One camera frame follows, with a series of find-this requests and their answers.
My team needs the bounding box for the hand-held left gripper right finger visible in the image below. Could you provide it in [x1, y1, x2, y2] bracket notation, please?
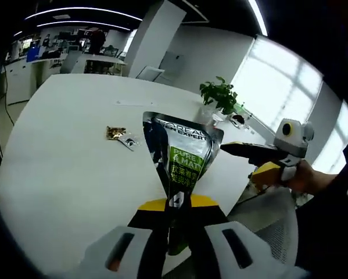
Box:
[189, 194, 306, 279]

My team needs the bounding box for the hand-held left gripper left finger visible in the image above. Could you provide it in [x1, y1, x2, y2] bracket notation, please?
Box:
[45, 198, 168, 279]

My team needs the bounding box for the green black skincare pouch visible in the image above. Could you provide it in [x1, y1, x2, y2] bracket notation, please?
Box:
[142, 110, 225, 256]

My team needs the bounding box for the silver foil skincare sachet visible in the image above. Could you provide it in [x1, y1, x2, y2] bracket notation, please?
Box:
[117, 136, 141, 153]

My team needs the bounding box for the gold foil skincare sachet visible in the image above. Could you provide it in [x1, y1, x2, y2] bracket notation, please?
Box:
[105, 125, 128, 141]

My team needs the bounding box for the person's right hand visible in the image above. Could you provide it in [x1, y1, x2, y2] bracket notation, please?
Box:
[289, 159, 336, 194]

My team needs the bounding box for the white mesh office chair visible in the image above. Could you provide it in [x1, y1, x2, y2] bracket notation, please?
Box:
[228, 185, 300, 266]

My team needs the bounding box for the potted green plant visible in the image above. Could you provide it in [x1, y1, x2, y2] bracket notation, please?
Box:
[199, 76, 239, 116]

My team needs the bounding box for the person's dark clothing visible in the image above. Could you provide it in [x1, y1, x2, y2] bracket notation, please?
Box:
[294, 124, 348, 279]

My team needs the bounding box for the white cabinet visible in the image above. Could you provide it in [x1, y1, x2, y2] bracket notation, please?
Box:
[160, 51, 186, 75]

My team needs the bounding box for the white office desk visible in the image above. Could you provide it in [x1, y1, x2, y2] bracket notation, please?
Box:
[77, 55, 128, 75]

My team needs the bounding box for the blue panel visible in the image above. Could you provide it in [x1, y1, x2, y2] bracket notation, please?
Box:
[27, 48, 42, 63]

